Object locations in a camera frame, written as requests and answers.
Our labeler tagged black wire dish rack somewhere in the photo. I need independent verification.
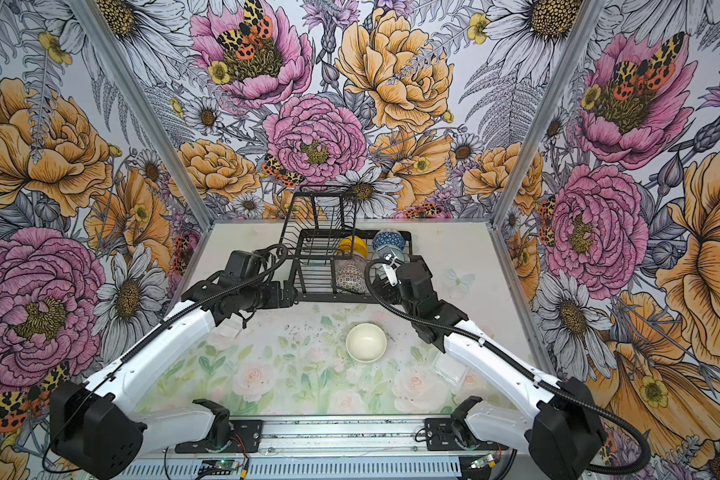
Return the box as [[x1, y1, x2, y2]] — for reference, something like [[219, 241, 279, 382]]
[[280, 186, 382, 303]]

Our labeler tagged dotted pattern bowl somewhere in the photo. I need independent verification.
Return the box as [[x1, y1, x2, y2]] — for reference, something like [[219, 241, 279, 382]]
[[336, 260, 368, 295]]

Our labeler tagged cream white bowl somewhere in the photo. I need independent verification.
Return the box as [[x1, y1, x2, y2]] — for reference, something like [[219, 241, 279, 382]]
[[345, 323, 388, 363]]

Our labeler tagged pink striped bowl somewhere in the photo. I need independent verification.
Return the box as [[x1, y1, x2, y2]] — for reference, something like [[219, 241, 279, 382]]
[[335, 251, 367, 270]]

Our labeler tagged light green bowl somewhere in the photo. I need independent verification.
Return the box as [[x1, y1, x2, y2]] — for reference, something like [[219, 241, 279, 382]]
[[372, 244, 408, 268]]

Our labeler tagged clear plastic container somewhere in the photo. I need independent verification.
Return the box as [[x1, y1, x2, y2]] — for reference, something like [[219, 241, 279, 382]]
[[433, 353, 468, 390]]

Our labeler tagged yellow bowl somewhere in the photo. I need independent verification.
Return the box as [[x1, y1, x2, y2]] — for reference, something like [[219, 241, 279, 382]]
[[337, 236, 369, 258]]

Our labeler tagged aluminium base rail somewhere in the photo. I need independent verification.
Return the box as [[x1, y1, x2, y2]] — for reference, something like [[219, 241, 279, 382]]
[[82, 415, 548, 479]]

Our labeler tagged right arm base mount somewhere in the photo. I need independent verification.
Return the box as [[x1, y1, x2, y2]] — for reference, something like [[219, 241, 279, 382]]
[[423, 395, 501, 451]]

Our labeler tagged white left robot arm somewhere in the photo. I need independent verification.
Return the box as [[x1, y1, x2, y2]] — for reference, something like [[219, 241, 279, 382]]
[[46, 244, 293, 479]]

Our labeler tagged blue triangle patterned bowl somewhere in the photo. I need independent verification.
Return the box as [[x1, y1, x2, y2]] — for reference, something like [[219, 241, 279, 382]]
[[372, 229, 406, 251]]

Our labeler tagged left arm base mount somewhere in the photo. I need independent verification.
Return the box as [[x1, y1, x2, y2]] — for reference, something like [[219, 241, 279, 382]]
[[175, 399, 264, 454]]

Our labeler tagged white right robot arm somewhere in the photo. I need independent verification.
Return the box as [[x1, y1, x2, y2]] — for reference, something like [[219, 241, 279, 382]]
[[364, 256, 606, 479]]

